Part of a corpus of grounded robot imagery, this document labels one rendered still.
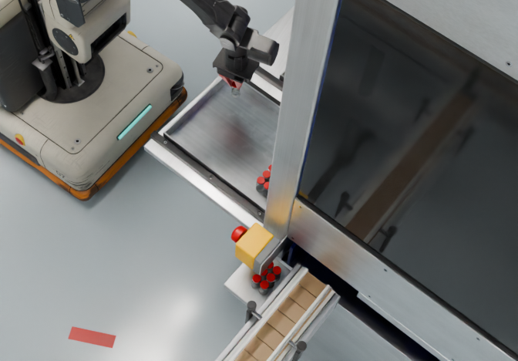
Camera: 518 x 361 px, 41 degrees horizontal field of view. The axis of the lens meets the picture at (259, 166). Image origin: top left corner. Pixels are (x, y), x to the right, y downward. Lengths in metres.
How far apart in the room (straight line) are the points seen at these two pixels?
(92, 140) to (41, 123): 0.20
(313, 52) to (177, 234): 1.72
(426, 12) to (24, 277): 2.08
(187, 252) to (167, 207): 0.21
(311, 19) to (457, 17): 0.23
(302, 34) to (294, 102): 0.16
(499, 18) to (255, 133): 1.12
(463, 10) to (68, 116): 1.98
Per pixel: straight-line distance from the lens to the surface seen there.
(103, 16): 2.18
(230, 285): 1.63
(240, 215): 1.70
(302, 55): 1.02
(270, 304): 1.56
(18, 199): 2.80
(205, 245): 2.62
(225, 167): 1.75
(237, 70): 1.69
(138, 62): 2.72
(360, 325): 1.66
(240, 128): 1.81
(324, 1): 0.92
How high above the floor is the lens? 2.41
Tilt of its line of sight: 61 degrees down
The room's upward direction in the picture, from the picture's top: 6 degrees clockwise
